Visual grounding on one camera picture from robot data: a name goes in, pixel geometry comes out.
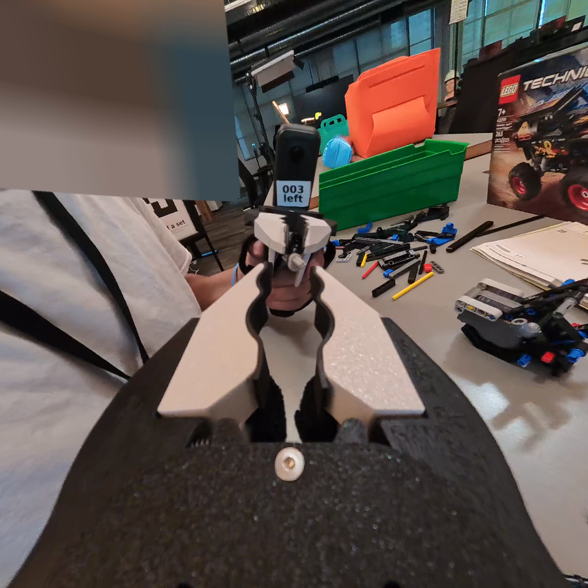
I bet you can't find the light blue ball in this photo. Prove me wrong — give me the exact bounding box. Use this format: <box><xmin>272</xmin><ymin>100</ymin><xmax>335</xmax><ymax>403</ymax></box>
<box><xmin>322</xmin><ymin>136</ymin><xmax>353</xmax><ymax>169</ymax></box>

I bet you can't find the yellow axle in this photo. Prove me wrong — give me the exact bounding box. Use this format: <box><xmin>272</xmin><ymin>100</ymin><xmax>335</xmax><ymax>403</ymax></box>
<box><xmin>393</xmin><ymin>272</ymin><xmax>435</xmax><ymax>300</ymax></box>

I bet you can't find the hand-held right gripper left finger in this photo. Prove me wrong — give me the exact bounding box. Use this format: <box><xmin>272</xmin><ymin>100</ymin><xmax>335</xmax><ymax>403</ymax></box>
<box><xmin>157</xmin><ymin>264</ymin><xmax>276</xmax><ymax>425</ymax></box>

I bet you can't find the small teal bag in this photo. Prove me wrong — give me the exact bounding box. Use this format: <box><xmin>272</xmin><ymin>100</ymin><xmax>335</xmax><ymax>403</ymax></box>
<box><xmin>319</xmin><ymin>115</ymin><xmax>350</xmax><ymax>144</ymax></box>

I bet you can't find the black lanyard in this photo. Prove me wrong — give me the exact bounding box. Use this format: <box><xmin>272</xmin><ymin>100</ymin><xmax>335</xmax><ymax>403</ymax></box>
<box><xmin>0</xmin><ymin>190</ymin><xmax>150</xmax><ymax>382</ymax></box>

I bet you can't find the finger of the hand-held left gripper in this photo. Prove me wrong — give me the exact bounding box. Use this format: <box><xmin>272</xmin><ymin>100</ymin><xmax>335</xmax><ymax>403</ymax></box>
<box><xmin>295</xmin><ymin>215</ymin><xmax>332</xmax><ymax>253</ymax></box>
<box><xmin>254</xmin><ymin>213</ymin><xmax>295</xmax><ymax>254</ymax></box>

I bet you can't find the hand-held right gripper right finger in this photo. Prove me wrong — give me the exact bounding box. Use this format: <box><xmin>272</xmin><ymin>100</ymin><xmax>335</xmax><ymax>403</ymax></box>
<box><xmin>310</xmin><ymin>266</ymin><xmax>425</xmax><ymax>425</ymax></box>

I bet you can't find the orange folded box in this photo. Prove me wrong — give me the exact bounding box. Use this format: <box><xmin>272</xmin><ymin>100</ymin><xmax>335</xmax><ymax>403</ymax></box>
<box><xmin>345</xmin><ymin>48</ymin><xmax>442</xmax><ymax>159</ymax></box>

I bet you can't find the building instruction booklet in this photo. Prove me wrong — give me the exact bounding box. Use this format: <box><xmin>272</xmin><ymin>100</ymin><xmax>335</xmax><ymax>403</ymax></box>
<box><xmin>471</xmin><ymin>222</ymin><xmax>588</xmax><ymax>309</ymax></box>

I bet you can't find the pile of plastic beams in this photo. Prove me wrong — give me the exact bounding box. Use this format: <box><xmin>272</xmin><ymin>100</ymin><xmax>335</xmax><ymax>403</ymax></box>
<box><xmin>331</xmin><ymin>206</ymin><xmax>458</xmax><ymax>300</ymax></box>

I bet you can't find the partly built toy vehicle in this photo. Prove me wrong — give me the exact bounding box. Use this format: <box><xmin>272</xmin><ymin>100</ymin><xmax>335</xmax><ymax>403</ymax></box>
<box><xmin>455</xmin><ymin>278</ymin><xmax>588</xmax><ymax>378</ymax></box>

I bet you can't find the small grey axle piece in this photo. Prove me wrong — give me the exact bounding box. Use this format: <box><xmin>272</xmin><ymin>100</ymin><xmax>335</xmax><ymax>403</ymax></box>
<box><xmin>286</xmin><ymin>232</ymin><xmax>307</xmax><ymax>273</ymax></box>

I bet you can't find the person's left hand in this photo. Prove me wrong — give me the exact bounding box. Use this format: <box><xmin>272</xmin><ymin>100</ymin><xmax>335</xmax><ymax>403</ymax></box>
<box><xmin>246</xmin><ymin>241</ymin><xmax>325</xmax><ymax>316</ymax></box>

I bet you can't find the long black beam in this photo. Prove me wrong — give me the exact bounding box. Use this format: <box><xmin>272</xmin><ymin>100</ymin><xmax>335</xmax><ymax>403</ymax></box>
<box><xmin>447</xmin><ymin>221</ymin><xmax>494</xmax><ymax>253</ymax></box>

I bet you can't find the person's left forearm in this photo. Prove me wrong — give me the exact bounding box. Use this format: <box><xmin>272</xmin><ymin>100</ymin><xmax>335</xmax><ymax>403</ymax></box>
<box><xmin>185</xmin><ymin>270</ymin><xmax>240</xmax><ymax>311</ymax></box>

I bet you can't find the grey box-shaped fixture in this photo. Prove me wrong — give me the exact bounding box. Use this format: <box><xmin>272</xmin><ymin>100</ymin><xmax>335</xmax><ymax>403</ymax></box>
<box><xmin>250</xmin><ymin>50</ymin><xmax>297</xmax><ymax>92</ymax></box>

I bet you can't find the toy truck box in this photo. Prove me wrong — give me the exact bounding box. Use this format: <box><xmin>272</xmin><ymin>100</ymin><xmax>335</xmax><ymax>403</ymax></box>
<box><xmin>487</xmin><ymin>45</ymin><xmax>588</xmax><ymax>226</ymax></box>

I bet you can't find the green plastic bin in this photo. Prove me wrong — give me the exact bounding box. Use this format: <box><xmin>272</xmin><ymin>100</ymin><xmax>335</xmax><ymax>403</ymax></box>
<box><xmin>318</xmin><ymin>139</ymin><xmax>469</xmax><ymax>231</ymax></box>

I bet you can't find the thin black axle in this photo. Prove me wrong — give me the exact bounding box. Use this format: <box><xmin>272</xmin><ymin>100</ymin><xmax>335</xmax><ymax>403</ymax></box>
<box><xmin>478</xmin><ymin>214</ymin><xmax>545</xmax><ymax>237</ymax></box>

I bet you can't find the white sign on easel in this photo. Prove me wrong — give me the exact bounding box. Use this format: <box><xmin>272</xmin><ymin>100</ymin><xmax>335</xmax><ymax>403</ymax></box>
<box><xmin>142</xmin><ymin>198</ymin><xmax>226</xmax><ymax>272</ymax></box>

